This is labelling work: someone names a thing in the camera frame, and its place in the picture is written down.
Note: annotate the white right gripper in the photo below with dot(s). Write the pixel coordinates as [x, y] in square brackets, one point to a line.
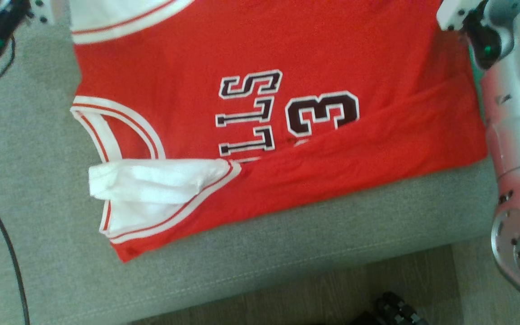
[456, 13]

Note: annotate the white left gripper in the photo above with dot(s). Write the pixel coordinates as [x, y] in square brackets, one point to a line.
[43, 9]

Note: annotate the red white basketball jersey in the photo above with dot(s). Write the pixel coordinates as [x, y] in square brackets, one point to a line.
[287, 54]

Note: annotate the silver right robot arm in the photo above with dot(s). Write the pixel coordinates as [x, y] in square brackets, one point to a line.
[519, 135]

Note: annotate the grey sofa seat cushion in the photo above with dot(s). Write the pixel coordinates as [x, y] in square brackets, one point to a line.
[25, 158]

